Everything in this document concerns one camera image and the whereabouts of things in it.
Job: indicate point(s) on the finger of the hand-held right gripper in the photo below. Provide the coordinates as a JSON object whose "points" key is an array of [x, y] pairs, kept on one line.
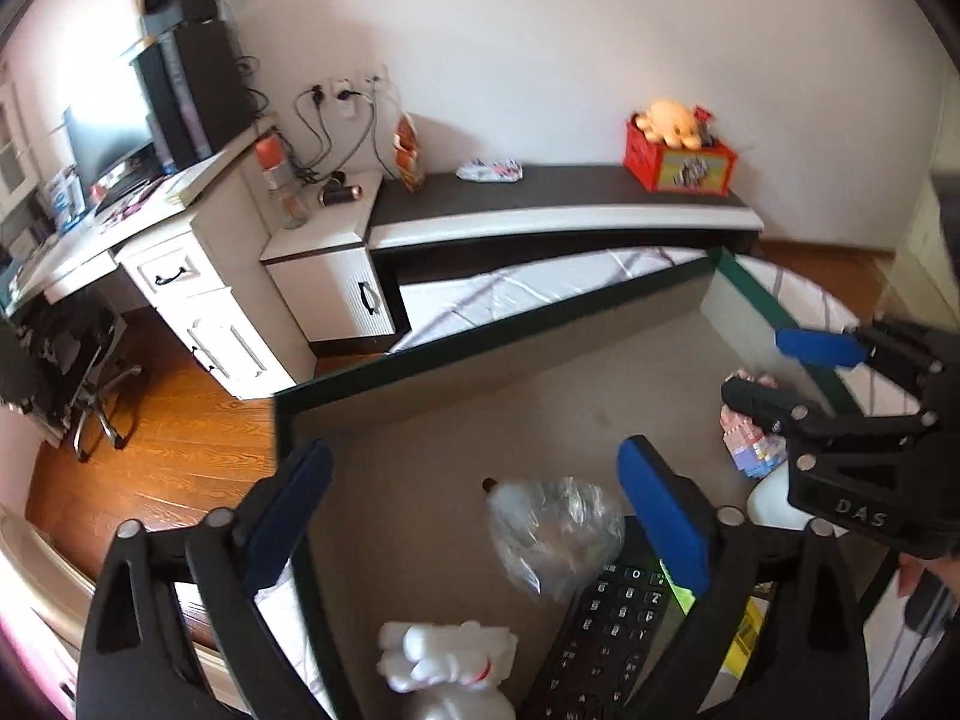
{"points": [[757, 397], [817, 347]]}

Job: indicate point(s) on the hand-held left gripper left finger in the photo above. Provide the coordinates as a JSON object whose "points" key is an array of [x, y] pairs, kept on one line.
{"points": [[289, 514]]}

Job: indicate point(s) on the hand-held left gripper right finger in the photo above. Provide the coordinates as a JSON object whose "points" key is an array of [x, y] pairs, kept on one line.
{"points": [[667, 521]]}

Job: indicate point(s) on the pink purple block figure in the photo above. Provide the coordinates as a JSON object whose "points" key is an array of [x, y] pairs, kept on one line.
{"points": [[750, 450]]}

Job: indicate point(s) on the white humidifier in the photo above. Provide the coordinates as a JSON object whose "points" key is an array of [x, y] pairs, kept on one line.
{"points": [[769, 502]]}

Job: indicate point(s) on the clear plastic bottle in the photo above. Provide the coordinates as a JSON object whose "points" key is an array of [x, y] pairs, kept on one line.
{"points": [[555, 532]]}

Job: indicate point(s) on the black calculator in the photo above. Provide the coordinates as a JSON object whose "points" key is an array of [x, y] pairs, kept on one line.
{"points": [[600, 637]]}

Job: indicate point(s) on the yellow highlighter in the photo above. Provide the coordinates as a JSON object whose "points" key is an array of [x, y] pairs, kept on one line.
{"points": [[742, 637]]}

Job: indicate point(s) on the pink box with dark rim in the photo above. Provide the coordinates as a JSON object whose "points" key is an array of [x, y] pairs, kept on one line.
{"points": [[525, 405]]}

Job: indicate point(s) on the white dog figurine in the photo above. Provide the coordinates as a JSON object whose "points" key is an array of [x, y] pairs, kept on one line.
{"points": [[442, 660]]}

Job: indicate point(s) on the person's right hand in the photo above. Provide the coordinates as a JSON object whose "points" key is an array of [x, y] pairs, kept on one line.
{"points": [[909, 577]]}

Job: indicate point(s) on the cream wardrobe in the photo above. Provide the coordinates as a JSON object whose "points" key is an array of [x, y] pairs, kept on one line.
{"points": [[930, 240]]}

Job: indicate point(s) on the white nightstand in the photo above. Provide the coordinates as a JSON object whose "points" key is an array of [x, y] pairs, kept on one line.
{"points": [[330, 292]]}

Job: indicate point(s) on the red printed box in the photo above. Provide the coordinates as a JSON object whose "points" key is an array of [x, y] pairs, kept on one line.
{"points": [[645, 161]]}

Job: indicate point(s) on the white desk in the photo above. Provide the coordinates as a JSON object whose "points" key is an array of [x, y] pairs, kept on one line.
{"points": [[210, 270]]}

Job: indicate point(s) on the black office chair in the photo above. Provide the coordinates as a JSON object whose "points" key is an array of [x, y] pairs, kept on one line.
{"points": [[75, 360]]}

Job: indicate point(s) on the orange octopus plush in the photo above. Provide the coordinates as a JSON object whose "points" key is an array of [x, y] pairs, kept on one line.
{"points": [[671, 120]]}

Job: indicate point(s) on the dark white headboard shelf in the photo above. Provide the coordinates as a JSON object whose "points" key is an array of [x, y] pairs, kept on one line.
{"points": [[562, 187]]}

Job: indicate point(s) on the small brown black gadget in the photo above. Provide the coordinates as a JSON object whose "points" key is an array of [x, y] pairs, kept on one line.
{"points": [[337, 192]]}

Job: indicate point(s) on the orange capped bottle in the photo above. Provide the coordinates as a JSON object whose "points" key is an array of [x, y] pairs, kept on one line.
{"points": [[277, 180]]}

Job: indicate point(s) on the white book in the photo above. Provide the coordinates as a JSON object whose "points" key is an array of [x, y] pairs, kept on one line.
{"points": [[202, 180]]}

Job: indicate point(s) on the crumpled printed packet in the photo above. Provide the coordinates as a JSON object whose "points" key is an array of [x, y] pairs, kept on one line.
{"points": [[491, 170]]}

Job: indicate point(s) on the orange snack bag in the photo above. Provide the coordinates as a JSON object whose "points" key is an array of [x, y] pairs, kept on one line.
{"points": [[409, 157]]}

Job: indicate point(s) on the blue white box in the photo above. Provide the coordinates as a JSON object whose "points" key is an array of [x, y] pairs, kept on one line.
{"points": [[64, 195]]}

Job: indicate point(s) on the black monitor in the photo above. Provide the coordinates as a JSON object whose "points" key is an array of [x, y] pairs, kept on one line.
{"points": [[105, 142]]}

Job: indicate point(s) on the black computer tower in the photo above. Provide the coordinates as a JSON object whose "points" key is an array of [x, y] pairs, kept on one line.
{"points": [[202, 82]]}

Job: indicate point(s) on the white glass-door cabinet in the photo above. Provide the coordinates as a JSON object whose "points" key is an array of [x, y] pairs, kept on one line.
{"points": [[15, 157]]}

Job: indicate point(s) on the cream bed frame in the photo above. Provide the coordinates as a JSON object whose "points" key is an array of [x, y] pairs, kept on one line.
{"points": [[30, 585]]}

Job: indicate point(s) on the white wall outlet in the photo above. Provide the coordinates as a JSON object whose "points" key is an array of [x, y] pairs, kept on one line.
{"points": [[349, 94]]}

